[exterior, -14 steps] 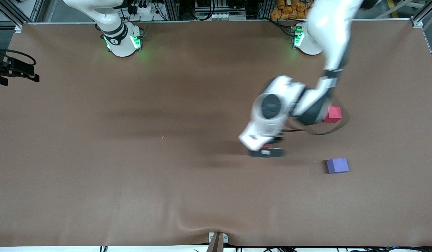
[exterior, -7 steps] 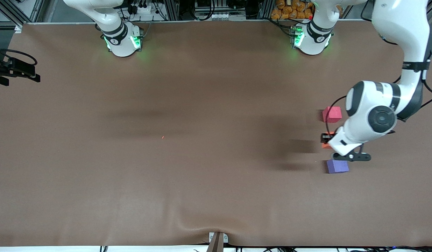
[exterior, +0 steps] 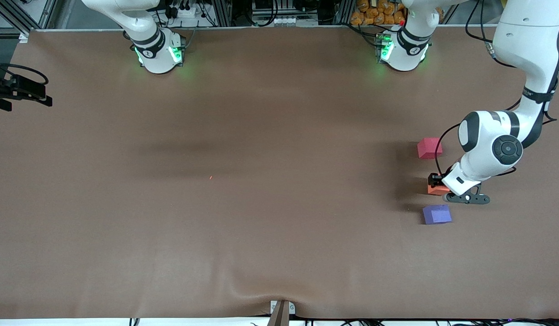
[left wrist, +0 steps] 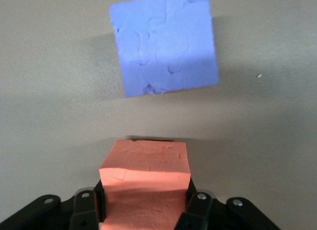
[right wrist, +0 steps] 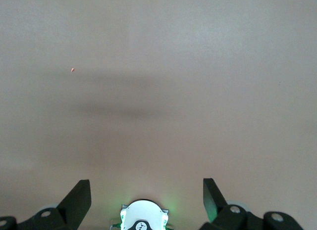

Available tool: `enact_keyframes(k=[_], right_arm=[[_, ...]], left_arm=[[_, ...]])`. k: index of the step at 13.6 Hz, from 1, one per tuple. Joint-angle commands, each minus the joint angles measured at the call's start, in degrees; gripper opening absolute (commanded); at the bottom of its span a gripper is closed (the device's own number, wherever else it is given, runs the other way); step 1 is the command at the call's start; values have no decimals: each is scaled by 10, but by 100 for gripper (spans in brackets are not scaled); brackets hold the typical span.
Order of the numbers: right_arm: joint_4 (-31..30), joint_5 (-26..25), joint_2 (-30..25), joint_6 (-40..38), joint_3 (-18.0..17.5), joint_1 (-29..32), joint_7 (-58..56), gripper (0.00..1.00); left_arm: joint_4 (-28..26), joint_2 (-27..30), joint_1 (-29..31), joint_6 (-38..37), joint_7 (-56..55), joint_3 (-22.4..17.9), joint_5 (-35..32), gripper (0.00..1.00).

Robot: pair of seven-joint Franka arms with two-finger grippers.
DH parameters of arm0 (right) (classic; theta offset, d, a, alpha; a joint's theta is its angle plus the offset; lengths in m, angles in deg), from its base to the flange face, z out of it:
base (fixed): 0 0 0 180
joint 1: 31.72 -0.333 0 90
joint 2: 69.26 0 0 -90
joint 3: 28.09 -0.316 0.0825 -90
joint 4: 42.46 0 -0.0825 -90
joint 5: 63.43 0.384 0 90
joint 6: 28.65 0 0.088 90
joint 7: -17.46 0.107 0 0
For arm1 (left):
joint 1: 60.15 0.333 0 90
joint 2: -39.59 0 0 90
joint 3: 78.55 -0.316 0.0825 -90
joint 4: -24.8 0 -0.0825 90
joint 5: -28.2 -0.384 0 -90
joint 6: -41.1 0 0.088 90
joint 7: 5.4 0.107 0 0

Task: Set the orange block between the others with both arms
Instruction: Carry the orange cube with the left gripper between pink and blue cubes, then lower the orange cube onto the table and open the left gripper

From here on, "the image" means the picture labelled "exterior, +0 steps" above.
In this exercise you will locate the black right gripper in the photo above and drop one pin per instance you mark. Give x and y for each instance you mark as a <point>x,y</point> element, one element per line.
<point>17,87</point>

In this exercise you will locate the orange foam block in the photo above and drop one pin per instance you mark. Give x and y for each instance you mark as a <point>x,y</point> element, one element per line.
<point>437,190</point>

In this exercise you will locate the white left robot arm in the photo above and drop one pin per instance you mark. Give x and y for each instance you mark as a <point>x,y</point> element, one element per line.
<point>528,27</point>

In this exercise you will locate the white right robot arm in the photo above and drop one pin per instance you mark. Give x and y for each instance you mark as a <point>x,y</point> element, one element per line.
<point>148,27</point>

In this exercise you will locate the red foam block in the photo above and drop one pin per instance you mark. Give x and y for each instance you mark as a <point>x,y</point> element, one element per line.
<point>427,147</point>

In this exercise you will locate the purple foam block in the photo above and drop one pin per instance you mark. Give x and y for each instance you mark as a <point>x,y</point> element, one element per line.
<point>437,214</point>

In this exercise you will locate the brown table cloth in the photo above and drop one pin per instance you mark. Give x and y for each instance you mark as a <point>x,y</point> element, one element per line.
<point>279,249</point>

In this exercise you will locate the pile of orange lumpy objects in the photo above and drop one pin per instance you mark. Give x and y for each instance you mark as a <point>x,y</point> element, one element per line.
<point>379,12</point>

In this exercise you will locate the white power strip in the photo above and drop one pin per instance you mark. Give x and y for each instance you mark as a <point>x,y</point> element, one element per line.
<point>184,11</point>

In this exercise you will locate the white connector row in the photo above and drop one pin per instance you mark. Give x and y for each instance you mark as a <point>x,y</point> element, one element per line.
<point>293,21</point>

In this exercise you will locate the aluminium frame strut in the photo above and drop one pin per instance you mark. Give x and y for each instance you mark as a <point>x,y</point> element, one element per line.
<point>14,16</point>
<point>222,12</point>

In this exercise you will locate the metal clamp bracket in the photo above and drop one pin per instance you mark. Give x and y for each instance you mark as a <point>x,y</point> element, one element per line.
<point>292,309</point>

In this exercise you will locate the brown strip under bracket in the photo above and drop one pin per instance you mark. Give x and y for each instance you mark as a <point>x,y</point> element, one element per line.
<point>279,317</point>

